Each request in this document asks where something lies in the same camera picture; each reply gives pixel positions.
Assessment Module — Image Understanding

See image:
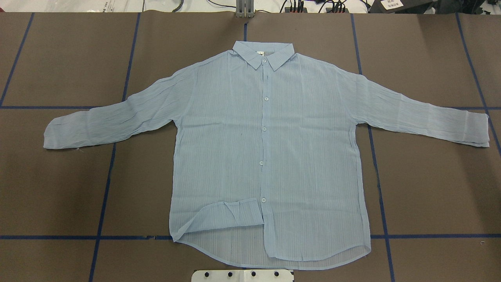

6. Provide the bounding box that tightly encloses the grey aluminium frame post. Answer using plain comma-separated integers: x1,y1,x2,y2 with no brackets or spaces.
236,0,255,18

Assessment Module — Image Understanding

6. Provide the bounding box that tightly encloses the light blue button shirt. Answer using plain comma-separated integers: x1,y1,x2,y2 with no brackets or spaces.
43,41,490,271

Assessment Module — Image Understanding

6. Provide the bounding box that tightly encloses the black cable cluster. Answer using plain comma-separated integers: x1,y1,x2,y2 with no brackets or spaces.
255,0,375,14

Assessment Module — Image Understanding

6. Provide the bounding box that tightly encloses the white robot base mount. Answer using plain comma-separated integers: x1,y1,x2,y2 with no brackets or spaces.
191,269,295,282

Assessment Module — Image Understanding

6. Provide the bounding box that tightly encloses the black box with label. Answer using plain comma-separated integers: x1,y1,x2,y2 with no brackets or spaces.
368,0,439,14

